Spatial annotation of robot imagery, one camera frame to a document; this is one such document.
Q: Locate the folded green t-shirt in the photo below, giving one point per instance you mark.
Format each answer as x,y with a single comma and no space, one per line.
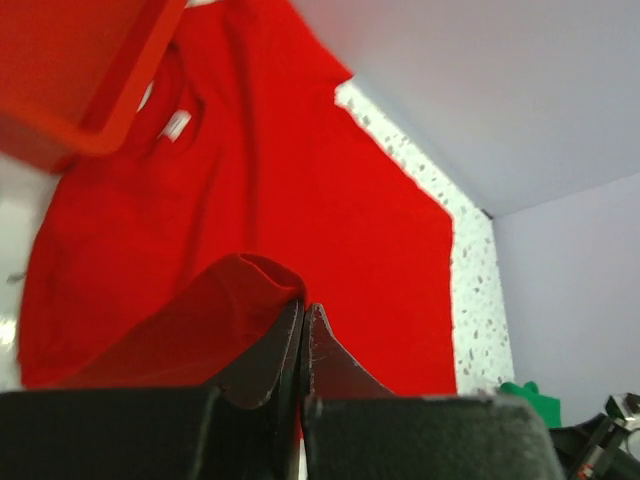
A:
547,407

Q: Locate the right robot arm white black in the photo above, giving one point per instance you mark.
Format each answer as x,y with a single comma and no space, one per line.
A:
595,449

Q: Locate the red plastic bin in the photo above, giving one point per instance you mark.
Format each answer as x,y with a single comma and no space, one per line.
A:
74,72

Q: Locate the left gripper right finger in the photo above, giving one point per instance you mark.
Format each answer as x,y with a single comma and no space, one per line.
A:
355,428

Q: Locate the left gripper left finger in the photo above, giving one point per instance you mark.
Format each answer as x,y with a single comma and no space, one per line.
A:
240,424

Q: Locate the red t-shirt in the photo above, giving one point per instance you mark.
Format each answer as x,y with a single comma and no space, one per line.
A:
241,186

